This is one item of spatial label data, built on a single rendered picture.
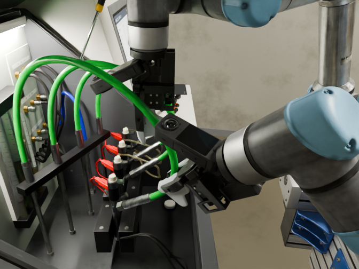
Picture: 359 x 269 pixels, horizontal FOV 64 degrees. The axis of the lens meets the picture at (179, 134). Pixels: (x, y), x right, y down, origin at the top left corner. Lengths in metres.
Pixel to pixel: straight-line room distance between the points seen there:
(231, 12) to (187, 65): 2.47
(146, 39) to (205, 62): 2.38
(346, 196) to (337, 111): 0.09
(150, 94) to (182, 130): 0.16
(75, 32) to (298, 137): 0.79
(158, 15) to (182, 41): 2.34
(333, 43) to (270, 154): 0.61
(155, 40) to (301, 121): 0.32
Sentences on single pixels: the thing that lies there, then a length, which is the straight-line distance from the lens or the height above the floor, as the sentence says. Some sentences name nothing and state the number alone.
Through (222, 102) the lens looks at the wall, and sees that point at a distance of 3.03.
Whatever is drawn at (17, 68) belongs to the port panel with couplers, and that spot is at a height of 1.31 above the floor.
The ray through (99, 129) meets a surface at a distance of 0.94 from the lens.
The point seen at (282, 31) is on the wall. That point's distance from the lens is 2.89.
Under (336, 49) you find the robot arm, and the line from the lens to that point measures 0.91.
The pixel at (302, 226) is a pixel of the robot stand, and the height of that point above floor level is 0.86.
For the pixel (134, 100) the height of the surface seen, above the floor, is 1.37.
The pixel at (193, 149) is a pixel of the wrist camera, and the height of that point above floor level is 1.34.
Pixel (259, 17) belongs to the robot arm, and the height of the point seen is 1.51.
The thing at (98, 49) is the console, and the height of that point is 1.34.
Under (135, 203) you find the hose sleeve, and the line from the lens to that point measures 0.62.
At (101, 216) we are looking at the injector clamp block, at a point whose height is 0.98.
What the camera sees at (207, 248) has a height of 0.95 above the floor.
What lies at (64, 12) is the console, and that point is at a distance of 0.98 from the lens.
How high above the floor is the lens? 1.56
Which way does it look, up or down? 30 degrees down
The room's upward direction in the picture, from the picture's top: 2 degrees clockwise
